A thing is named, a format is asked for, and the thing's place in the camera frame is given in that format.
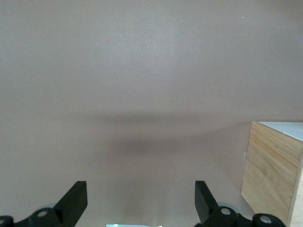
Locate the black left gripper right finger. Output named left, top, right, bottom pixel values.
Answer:
left=195, top=180, right=287, bottom=227

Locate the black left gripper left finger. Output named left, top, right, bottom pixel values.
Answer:
left=0, top=181, right=88, bottom=227

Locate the light wooden drawer cabinet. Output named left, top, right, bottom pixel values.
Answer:
left=241, top=121, right=303, bottom=227

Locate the white-front closed drawer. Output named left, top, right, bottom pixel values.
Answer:
left=258, top=122, right=303, bottom=132

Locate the brown paper table cover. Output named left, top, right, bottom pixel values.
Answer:
left=0, top=0, right=303, bottom=227

